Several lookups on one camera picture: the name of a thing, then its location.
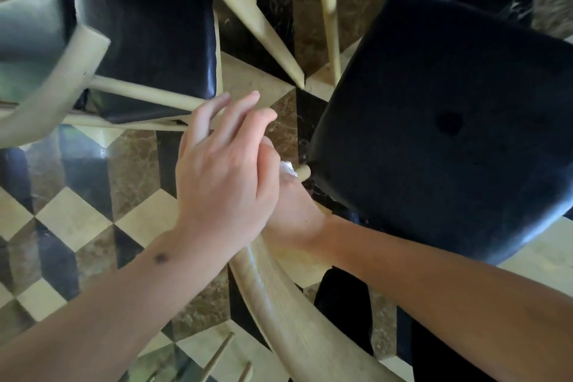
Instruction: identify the person's right hand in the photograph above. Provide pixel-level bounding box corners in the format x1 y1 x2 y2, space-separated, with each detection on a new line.
261 161 333 250

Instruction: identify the person's left hand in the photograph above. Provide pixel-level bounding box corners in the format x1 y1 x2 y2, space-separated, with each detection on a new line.
174 90 281 253

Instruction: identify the person's left forearm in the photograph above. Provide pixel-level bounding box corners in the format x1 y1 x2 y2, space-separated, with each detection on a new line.
0 226 251 382

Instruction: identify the person's right forearm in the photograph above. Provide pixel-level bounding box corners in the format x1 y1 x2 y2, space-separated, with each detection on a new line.
313 215 573 382

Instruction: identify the black seat wooden chair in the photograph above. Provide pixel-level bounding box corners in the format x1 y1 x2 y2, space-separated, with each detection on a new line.
148 0 573 382
0 0 224 150

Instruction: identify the cream wooden chair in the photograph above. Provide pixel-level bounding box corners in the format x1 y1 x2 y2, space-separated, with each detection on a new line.
233 0 372 88

